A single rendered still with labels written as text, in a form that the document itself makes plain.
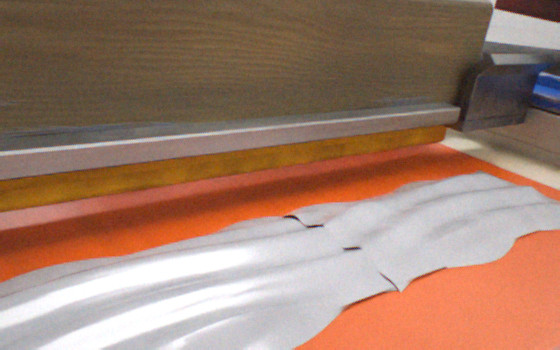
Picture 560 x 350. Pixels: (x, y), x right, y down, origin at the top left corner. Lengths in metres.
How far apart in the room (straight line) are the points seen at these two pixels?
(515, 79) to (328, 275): 0.26
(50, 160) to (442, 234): 0.17
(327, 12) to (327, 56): 0.02
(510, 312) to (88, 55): 0.18
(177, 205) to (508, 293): 0.15
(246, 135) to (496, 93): 0.22
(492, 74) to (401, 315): 0.23
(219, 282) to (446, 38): 0.23
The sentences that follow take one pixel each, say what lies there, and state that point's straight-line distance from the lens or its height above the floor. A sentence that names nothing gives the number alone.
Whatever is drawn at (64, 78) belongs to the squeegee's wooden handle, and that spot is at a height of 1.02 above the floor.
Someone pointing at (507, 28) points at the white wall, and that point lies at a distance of 2.46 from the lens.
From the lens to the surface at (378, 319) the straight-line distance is 0.22.
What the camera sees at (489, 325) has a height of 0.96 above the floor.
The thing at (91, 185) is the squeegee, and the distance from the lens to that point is 0.26.
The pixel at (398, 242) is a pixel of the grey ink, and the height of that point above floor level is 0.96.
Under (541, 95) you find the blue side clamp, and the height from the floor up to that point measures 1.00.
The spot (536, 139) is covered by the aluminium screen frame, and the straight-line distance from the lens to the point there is 0.49.
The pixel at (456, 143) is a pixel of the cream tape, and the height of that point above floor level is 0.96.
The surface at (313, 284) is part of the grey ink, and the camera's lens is 0.22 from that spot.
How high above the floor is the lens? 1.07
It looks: 19 degrees down
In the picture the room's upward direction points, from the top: 10 degrees clockwise
